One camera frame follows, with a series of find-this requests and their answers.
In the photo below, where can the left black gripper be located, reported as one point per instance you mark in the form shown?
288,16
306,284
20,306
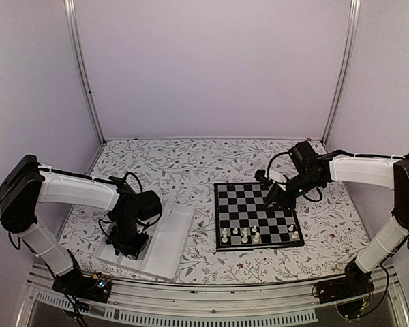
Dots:
133,251

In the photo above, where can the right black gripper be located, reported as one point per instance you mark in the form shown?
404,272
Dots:
280,198

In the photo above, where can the white chess king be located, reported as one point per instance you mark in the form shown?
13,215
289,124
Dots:
256,238

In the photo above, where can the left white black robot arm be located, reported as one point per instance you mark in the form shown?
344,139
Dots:
31,183

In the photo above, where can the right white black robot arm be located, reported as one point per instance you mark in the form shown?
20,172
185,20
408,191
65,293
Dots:
388,173

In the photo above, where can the pile of black chess pieces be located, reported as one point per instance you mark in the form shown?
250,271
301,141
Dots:
112,243

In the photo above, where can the black silver chess board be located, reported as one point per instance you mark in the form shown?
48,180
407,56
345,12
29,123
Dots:
241,205

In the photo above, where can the white plastic compartment tray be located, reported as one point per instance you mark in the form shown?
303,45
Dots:
167,239

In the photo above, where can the floral patterned table mat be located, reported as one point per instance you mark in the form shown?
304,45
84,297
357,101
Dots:
185,171

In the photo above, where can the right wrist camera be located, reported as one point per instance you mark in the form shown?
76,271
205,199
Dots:
271,177

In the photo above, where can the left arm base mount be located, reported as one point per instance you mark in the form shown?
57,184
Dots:
83,286

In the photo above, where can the front aluminium rail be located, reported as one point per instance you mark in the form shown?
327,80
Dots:
150,303

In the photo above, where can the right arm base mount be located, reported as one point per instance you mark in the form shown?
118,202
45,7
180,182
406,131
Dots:
351,295

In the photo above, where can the right aluminium frame post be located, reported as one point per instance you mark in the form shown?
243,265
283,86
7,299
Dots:
350,36

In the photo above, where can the aluminium frame post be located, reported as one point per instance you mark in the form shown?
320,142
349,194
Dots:
350,36
72,25

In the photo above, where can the left aluminium frame post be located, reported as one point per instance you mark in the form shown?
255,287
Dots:
72,25

